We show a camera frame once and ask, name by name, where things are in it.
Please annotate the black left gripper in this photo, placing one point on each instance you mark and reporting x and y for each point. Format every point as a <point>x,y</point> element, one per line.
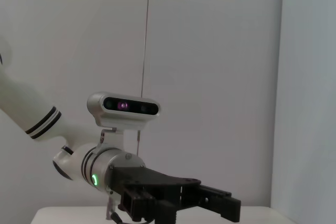
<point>157,184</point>

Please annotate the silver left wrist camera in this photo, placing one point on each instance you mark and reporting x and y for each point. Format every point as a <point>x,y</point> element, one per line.
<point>123,107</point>

